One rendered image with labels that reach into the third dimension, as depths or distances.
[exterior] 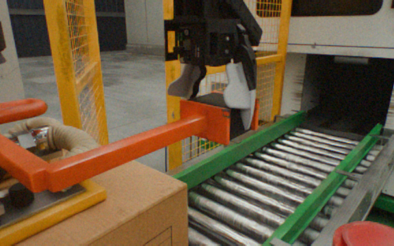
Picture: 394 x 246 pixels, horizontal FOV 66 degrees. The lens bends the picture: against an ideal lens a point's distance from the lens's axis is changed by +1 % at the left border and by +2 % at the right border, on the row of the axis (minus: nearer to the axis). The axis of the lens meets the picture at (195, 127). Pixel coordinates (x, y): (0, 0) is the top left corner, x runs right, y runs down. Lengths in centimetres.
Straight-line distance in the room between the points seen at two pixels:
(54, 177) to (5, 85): 127
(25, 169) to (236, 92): 25
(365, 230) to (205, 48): 25
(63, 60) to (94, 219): 65
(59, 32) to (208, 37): 71
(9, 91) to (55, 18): 61
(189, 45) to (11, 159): 23
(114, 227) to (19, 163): 18
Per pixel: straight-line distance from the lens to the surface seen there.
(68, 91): 104
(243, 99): 40
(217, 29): 37
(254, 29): 46
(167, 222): 52
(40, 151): 57
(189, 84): 46
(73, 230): 45
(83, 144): 50
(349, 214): 119
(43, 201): 48
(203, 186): 131
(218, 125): 40
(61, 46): 102
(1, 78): 153
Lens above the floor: 121
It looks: 19 degrees down
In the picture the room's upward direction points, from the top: straight up
